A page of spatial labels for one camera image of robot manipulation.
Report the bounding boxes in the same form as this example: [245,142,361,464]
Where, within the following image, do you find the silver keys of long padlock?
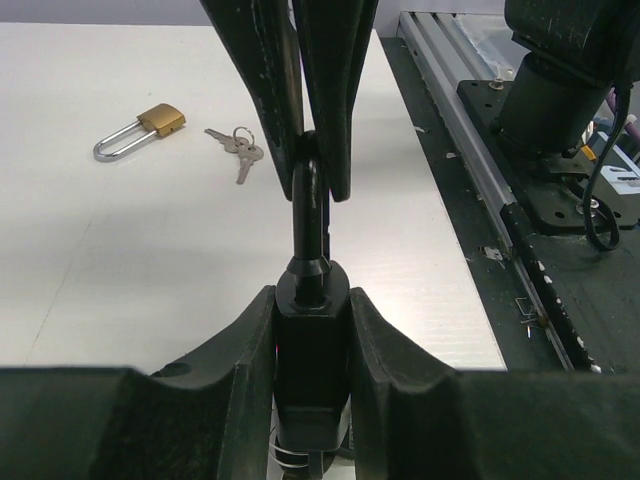
[204,126,264,185]

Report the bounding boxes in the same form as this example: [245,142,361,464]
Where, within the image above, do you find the long shackle brass padlock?
[92,103,186,163]

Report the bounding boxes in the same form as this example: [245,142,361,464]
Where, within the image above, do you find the black padlock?
[274,131,349,451]

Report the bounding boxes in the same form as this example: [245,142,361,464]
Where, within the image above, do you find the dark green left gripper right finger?
[350,288,639,479]

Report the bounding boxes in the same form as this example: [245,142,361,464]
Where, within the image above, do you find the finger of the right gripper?
[293,0,378,202]
[201,0,304,200]

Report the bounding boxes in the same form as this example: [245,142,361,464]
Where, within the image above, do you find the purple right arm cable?
[604,89,640,156]

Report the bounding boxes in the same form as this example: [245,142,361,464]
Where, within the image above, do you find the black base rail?
[397,1,639,374]

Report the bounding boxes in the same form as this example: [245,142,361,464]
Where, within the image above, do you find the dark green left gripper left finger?
[1,286,275,479]

